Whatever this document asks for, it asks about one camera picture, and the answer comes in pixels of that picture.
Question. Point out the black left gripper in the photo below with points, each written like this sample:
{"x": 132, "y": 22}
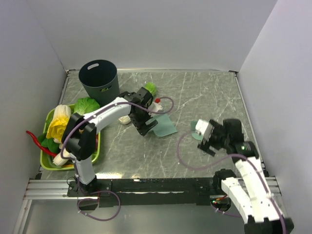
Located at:
{"x": 141, "y": 126}

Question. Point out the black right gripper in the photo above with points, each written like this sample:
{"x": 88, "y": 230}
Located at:
{"x": 217, "y": 127}

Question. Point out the long green napa cabbage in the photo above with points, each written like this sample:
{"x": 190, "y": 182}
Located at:
{"x": 152, "y": 89}

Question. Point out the teal dustpan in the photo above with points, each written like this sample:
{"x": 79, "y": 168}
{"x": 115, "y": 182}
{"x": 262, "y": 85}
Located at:
{"x": 164, "y": 127}

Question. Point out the teal hand brush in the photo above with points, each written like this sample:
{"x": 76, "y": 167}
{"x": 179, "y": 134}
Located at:
{"x": 195, "y": 135}

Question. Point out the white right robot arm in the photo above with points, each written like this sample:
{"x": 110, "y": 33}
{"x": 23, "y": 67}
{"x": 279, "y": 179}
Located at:
{"x": 255, "y": 201}

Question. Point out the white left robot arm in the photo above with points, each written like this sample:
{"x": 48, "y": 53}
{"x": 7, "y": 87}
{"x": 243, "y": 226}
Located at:
{"x": 79, "y": 138}

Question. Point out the green leafy lettuce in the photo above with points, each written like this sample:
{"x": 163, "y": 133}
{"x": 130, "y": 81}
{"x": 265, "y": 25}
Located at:
{"x": 85, "y": 105}

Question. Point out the dark grey waste bin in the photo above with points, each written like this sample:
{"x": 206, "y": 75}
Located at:
{"x": 99, "y": 79}

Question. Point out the yellow white cabbage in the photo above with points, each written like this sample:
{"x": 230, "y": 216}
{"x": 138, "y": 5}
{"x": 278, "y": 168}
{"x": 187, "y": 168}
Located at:
{"x": 59, "y": 122}

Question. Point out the green vegetable basket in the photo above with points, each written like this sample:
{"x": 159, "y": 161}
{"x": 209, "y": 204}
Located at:
{"x": 46, "y": 160}

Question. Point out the red chili pepper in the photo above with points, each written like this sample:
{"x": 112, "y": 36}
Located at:
{"x": 44, "y": 149}

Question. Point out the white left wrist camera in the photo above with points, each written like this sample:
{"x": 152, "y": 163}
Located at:
{"x": 155, "y": 106}

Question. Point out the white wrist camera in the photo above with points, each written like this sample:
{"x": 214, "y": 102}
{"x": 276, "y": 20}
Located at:
{"x": 155, "y": 106}
{"x": 204, "y": 128}

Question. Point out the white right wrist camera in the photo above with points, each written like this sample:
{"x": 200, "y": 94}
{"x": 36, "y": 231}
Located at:
{"x": 204, "y": 128}

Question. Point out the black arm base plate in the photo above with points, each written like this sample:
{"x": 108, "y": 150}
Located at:
{"x": 150, "y": 191}

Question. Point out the aluminium rail frame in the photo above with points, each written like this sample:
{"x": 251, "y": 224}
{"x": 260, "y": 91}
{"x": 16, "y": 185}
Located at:
{"x": 58, "y": 189}

